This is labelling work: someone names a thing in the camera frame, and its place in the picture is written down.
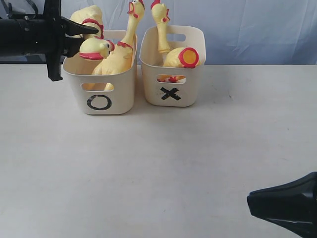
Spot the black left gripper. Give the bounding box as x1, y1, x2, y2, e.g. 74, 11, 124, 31
43, 0, 99, 81

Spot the whole yellow rubber chicken front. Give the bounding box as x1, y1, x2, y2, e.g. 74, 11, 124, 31
70, 5, 115, 60

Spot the cream bin marked X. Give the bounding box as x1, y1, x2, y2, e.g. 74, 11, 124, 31
140, 25, 206, 107

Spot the whole yellow rubber chicken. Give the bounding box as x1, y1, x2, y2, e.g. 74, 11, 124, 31
92, 0, 145, 75
70, 5, 115, 60

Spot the cream bin marked O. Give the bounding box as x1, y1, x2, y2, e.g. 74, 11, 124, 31
62, 35, 138, 115

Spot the severed yellow chicken head neck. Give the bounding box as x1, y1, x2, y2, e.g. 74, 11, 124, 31
151, 0, 171, 60

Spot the headless yellow chicken body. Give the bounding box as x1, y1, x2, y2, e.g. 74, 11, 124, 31
157, 47, 202, 83

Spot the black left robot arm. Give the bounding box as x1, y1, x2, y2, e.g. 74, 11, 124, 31
0, 0, 99, 81

